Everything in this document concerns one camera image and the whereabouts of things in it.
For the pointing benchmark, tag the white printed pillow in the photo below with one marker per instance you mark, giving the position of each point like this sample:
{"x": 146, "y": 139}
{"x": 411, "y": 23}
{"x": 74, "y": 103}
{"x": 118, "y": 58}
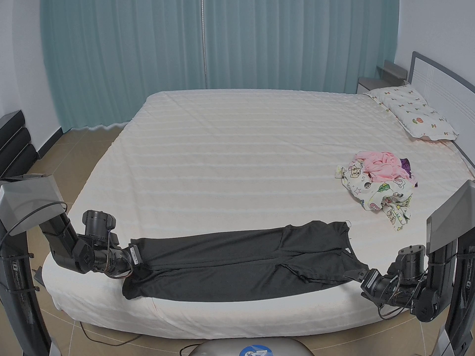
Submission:
{"x": 413, "y": 113}

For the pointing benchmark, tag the bed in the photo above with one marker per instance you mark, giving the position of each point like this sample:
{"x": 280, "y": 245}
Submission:
{"x": 241, "y": 143}

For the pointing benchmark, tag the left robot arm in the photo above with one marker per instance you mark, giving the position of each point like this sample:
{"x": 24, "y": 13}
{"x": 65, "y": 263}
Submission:
{"x": 63, "y": 243}

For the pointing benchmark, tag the black T-shirt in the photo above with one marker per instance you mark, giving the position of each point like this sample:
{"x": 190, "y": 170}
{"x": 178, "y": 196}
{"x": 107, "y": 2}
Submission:
{"x": 241, "y": 261}

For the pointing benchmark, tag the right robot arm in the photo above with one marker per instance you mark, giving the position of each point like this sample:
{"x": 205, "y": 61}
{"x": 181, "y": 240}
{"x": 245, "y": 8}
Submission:
{"x": 438, "y": 273}

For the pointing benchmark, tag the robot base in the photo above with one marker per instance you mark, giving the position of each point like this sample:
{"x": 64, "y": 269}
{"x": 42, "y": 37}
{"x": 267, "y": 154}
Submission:
{"x": 252, "y": 347}

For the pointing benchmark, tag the pile of clothes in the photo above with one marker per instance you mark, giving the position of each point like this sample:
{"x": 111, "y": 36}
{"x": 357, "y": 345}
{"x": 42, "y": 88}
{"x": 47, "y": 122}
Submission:
{"x": 382, "y": 180}

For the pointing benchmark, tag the black power adapter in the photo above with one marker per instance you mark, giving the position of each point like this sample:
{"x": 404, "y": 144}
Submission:
{"x": 38, "y": 276}

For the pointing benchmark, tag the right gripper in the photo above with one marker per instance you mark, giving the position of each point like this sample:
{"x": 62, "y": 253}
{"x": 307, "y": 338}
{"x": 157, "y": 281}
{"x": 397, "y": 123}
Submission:
{"x": 374, "y": 286}

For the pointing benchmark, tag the blue-green curtain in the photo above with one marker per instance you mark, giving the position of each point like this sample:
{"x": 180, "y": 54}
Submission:
{"x": 122, "y": 50}
{"x": 297, "y": 32}

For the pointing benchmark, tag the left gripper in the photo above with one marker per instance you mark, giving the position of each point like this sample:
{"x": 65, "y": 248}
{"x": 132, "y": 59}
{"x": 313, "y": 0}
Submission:
{"x": 120, "y": 261}

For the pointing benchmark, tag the black chest of drawers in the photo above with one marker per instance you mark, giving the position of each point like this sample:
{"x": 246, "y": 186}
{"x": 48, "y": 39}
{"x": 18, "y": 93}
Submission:
{"x": 15, "y": 147}

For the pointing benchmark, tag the grey bedside table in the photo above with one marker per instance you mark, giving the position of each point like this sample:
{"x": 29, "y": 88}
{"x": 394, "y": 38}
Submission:
{"x": 380, "y": 82}

